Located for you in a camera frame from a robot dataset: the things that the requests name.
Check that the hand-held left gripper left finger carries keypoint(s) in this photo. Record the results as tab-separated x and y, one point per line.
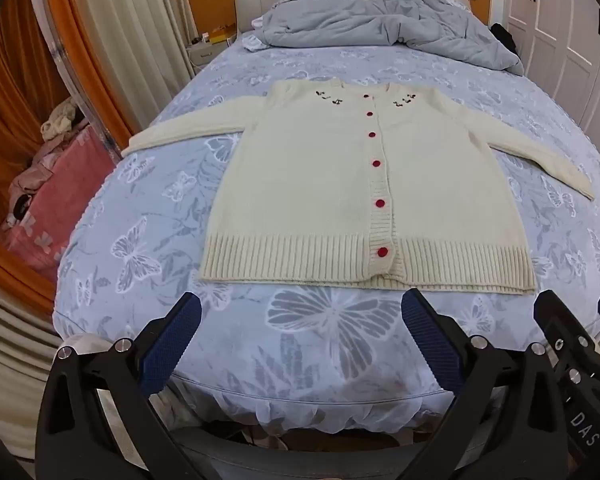
175	340

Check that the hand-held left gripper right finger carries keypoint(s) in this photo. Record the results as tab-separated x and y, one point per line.
430	340

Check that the cream knit cardigan red buttons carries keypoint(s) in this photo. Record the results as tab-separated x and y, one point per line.
305	185

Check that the pile of pale clothes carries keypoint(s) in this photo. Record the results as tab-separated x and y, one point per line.
62	117

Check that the blue butterfly print bedsheet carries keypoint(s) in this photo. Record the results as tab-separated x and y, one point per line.
330	335

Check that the cream curtain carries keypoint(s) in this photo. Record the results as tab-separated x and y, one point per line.
130	25
10	340

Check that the pink blanket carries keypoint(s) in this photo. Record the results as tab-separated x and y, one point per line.
70	185

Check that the white wardrobe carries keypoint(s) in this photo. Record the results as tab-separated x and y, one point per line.
565	35

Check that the white nightstand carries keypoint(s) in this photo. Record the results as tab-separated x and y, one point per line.
205	55

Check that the dark cloth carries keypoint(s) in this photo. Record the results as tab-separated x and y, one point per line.
504	37

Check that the orange curtain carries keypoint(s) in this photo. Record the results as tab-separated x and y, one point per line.
10	85

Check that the yellow box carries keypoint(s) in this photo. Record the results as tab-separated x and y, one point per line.
221	35

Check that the white patterned cloth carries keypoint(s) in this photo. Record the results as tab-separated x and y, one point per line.
255	35

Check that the grey crumpled duvet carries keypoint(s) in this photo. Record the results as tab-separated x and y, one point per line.
380	25

